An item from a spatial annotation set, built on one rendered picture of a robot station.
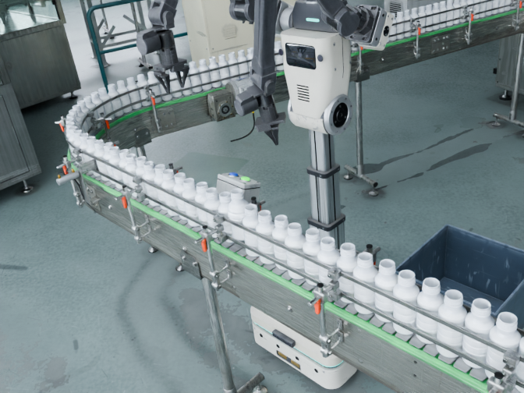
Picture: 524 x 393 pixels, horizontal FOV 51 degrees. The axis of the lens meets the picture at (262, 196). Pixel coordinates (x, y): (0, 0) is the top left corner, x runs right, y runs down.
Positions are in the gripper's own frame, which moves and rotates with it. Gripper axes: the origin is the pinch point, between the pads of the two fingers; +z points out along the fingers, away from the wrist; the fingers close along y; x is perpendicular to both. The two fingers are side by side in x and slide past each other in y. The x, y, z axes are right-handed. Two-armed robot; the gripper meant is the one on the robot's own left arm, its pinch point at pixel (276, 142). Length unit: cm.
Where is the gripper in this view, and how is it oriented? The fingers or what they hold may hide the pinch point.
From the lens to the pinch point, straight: 189.6
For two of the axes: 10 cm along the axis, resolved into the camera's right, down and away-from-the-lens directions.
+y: 9.6, -1.6, -2.2
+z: 2.5, 8.2, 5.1
